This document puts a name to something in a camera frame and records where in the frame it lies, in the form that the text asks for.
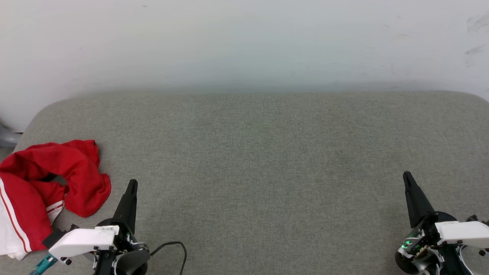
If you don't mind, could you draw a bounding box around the white right camera bracket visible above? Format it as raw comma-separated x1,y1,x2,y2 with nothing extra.
435,220,489,249

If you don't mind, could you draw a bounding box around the teal cable connector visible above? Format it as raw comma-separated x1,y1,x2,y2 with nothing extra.
30,254,58,275

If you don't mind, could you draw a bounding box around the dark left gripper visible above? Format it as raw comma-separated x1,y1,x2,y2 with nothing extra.
94,179,150,275

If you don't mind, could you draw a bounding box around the white camera bracket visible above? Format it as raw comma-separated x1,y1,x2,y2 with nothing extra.
49,225,120,261
435,220,489,249

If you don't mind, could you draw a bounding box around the thin black cable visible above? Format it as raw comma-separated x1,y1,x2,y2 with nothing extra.
149,241,188,275

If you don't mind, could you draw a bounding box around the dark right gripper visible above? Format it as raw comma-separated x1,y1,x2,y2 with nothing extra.
395,171,465,275

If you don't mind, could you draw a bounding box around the white left camera bracket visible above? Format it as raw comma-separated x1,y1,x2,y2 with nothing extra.
49,225,120,261

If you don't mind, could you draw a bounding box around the red white-trimmed shirt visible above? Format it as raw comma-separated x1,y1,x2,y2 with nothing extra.
0,139,112,260

